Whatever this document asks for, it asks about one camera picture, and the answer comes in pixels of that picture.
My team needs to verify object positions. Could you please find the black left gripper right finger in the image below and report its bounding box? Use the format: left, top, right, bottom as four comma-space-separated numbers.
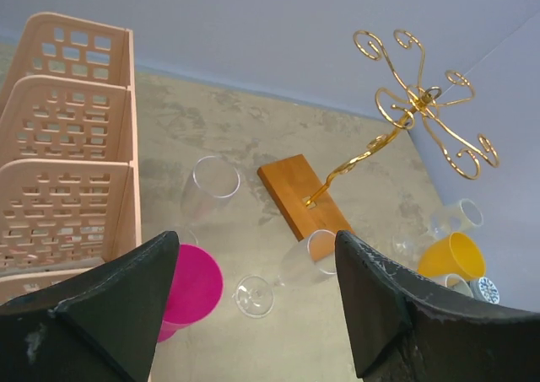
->
335, 230, 539, 381

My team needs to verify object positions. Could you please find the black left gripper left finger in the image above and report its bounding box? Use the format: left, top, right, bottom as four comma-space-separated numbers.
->
1, 231, 180, 381

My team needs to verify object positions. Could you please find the yellow plastic goblet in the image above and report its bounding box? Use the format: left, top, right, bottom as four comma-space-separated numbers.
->
418, 232, 487, 281

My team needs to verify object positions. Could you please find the clear wine glass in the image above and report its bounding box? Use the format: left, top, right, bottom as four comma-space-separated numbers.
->
391, 198, 483, 270
233, 229, 337, 319

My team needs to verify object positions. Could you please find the clear champagne flute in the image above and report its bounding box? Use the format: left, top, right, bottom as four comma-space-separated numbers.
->
177, 155, 240, 245

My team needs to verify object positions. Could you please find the clear tilted wine glass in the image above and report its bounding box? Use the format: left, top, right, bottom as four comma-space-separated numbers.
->
391, 198, 483, 270

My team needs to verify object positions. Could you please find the wooden rack base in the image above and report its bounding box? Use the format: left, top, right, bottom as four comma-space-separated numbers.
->
257, 154, 353, 241

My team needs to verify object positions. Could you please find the magenta plastic goblet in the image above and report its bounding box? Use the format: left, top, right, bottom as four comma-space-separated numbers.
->
158, 244, 224, 342

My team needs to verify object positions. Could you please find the peach plastic basket organizer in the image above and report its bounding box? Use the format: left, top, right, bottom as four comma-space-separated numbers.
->
1, 12, 142, 301

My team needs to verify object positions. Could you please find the gold wire wine glass rack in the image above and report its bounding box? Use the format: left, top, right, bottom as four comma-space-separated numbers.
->
312, 29, 500, 199

